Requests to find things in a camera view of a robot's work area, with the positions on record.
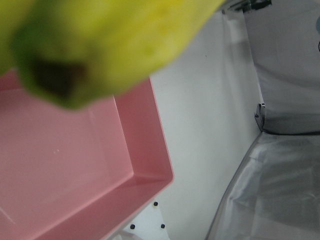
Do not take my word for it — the pink plastic basket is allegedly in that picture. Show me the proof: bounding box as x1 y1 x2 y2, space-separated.
0 69 175 240

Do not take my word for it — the long grey backdrop curtain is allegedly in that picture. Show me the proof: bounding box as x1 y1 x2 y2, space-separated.
204 0 320 240

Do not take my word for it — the black curtain clip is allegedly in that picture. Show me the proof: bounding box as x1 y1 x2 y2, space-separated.
254 102 266 131

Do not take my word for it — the yellow banana bunch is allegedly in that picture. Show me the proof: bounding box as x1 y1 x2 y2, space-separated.
0 0 226 111

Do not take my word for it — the white robot torso column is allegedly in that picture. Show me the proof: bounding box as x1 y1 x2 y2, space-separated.
113 198 173 240

